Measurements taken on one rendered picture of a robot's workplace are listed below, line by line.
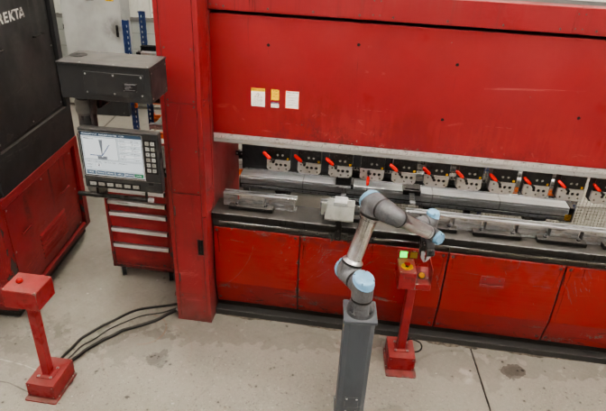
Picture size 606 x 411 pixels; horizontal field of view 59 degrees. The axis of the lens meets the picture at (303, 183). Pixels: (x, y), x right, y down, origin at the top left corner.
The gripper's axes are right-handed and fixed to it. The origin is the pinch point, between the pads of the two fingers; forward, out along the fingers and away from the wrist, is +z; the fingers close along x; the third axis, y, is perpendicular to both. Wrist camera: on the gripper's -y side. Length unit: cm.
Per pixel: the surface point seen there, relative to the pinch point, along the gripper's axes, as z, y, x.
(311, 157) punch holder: -42, 43, 72
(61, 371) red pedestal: 67, -48, 215
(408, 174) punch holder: -37, 38, 11
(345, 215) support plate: -15, 21, 49
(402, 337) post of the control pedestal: 61, -6, 6
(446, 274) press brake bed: 26.0, 19.3, -20.9
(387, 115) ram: -74, 43, 28
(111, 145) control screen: -69, -5, 179
